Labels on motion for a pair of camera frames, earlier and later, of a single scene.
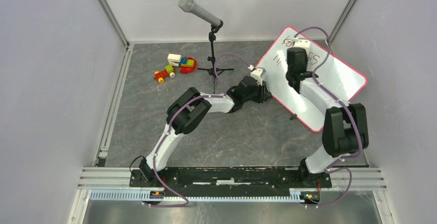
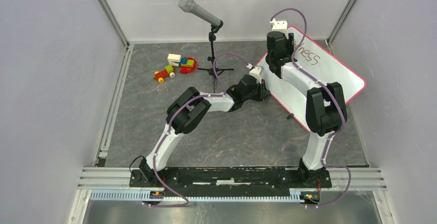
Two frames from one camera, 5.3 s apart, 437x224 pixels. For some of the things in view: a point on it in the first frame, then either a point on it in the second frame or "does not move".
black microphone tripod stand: (213, 71) does not move
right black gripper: (305, 61) → (289, 42)
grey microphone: (187, 3) does not move
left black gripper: (263, 95) does not move
